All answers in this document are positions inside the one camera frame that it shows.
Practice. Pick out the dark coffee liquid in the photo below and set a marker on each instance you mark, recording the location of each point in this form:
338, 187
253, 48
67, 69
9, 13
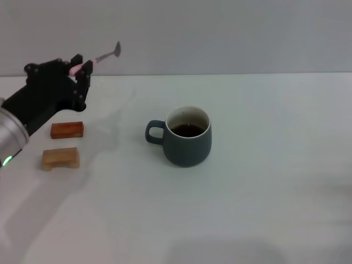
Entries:
187, 131

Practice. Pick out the light wooden spoon rest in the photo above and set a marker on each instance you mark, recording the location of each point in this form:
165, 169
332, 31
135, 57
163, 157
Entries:
60, 158

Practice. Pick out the reddish brown wooden block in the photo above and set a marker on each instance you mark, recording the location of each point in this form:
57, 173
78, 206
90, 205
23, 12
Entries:
67, 129

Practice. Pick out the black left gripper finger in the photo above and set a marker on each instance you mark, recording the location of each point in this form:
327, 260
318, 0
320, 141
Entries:
83, 82
76, 60

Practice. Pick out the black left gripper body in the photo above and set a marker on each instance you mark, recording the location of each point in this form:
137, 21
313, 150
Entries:
46, 88

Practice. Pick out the grey ceramic mug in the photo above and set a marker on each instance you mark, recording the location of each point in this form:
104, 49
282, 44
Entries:
188, 151

